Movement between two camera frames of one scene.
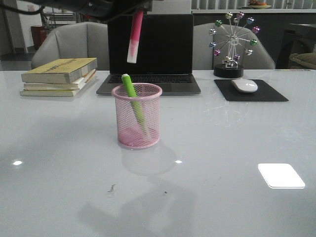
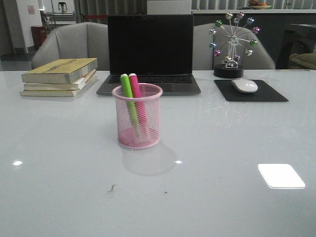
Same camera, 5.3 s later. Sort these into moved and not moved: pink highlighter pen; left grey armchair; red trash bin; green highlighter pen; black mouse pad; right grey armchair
Moved: green highlighter pen; pink highlighter pen
Not moved: right grey armchair; left grey armchair; red trash bin; black mouse pad
